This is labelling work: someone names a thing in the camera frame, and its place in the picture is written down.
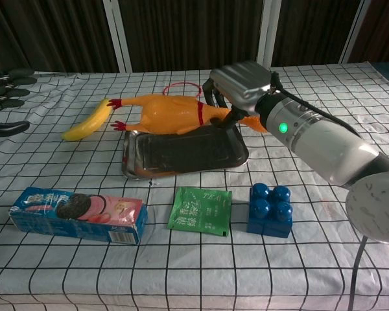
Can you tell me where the white checked tablecloth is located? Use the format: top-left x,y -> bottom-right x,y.
0,62 -> 389,311

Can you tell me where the black metal tray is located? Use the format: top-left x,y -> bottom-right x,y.
121,124 -> 250,181

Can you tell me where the blue pink cookie box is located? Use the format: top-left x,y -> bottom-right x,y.
8,186 -> 149,246

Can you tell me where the white frame post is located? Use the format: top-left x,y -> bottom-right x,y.
257,0 -> 281,69
102,0 -> 133,73
338,0 -> 375,64

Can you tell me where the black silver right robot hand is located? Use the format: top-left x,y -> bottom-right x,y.
202,64 -> 281,130

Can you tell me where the red ring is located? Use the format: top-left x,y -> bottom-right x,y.
163,82 -> 204,100

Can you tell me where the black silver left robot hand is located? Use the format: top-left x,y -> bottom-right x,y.
0,67 -> 36,139

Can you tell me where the dark brown curtain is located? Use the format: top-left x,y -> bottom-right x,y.
0,0 -> 389,74

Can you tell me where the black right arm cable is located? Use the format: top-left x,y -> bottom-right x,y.
268,73 -> 369,311

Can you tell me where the blue building block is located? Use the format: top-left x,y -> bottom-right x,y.
246,183 -> 294,238

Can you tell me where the green tea sachet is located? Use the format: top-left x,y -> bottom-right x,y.
166,186 -> 233,238

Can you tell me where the yellow rubber chicken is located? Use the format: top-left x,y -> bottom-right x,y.
107,93 -> 270,135

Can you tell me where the yellow banana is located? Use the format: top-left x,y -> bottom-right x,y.
62,98 -> 114,142

